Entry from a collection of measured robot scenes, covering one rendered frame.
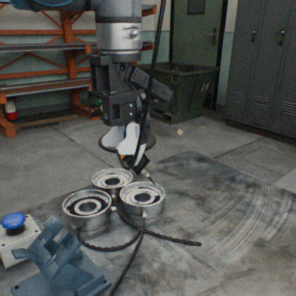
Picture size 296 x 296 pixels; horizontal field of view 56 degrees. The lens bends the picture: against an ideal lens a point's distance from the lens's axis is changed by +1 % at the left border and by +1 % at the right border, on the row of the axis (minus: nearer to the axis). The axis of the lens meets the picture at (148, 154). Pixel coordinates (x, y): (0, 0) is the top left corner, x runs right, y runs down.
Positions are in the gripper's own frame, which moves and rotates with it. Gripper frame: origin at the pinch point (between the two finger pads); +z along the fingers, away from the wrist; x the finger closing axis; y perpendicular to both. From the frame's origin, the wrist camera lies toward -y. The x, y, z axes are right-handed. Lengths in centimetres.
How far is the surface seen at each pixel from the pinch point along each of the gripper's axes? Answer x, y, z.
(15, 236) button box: -4.9, 23.4, 10.5
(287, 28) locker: -98, -272, -21
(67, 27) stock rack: -347, -162, -23
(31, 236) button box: -3.0, 21.3, 10.6
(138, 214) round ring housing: 2.1, 0.6, 13.2
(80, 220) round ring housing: -2.7, 11.8, 11.8
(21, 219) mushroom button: -5.1, 21.8, 7.8
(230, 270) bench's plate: 23.0, -3.0, 15.1
